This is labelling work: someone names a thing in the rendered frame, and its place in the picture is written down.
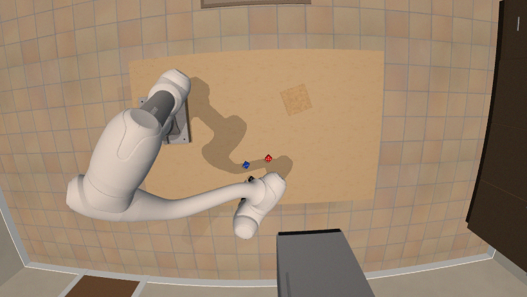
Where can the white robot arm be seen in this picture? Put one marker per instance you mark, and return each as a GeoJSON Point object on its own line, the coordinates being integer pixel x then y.
{"type": "Point", "coordinates": [125, 153]}

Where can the brown mat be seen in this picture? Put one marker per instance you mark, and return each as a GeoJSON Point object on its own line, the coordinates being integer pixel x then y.
{"type": "Point", "coordinates": [296, 99]}

